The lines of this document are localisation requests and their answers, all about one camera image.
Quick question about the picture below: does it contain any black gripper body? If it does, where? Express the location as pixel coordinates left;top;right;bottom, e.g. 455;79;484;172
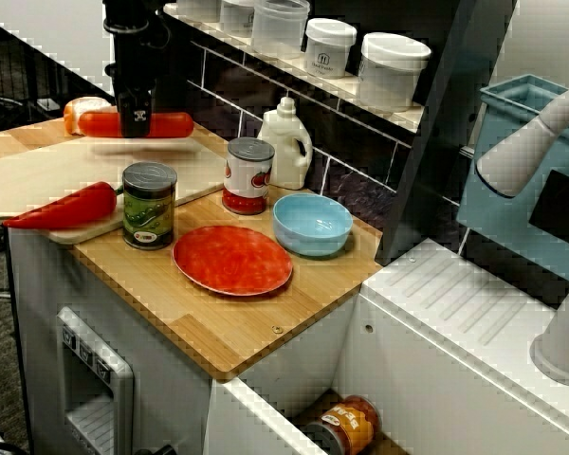
111;26;161;99

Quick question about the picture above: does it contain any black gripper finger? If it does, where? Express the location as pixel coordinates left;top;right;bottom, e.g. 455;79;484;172
117;92;153;139

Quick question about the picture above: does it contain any red toy sausage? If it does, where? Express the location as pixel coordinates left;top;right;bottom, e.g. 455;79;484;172
78;110;195;139

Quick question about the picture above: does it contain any salmon sushi toy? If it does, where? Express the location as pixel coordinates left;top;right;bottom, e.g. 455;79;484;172
63;96;118;137

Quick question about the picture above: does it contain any white cutting board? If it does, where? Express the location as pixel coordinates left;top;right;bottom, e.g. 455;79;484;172
0;118;241;246

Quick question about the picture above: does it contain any green peas can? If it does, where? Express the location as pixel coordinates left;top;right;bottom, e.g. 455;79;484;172
121;161;178;251

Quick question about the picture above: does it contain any red toy chili pepper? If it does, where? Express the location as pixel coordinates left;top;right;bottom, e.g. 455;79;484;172
2;181;124;230

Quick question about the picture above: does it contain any small white-lidded plastic jar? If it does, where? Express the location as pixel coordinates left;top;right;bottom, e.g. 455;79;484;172
219;0;256;38
304;17;358;80

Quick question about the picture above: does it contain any tomato can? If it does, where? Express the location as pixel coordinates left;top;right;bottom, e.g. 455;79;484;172
221;136;276;216

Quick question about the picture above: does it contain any clear lidless plastic jar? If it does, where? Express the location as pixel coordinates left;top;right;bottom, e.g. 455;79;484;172
250;0;312;61

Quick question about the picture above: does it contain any white toy detergent bottle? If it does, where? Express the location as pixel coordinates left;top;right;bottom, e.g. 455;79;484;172
257;97;314;191

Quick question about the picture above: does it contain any red orange plate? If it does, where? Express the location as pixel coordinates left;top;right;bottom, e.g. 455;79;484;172
172;225;294;298

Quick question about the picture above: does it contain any light blue bowl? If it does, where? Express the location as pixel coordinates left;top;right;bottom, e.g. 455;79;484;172
271;192;354;258

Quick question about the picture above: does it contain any white toy kitchen cabinet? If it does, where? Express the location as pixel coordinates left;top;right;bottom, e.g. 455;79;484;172
7;227;214;455

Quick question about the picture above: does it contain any large white-lidded plastic jar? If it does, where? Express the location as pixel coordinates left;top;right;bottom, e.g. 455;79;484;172
358;31;431;113

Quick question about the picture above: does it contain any dark grey shelf unit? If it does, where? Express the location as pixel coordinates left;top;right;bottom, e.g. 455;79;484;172
149;0;521;266

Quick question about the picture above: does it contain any orange jar in drawer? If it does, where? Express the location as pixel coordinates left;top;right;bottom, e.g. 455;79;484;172
305;395;381;455

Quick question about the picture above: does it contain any teal plastic bin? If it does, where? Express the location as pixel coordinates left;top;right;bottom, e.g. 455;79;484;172
456;73;569;285

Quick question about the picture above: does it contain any grey toy faucet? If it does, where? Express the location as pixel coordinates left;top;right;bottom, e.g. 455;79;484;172
475;82;569;388

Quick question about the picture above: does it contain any white toy sink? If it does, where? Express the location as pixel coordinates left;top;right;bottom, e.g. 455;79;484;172
203;236;569;455

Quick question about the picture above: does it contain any black wire mesh rack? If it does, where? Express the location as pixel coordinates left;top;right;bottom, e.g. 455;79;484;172
0;13;118;138

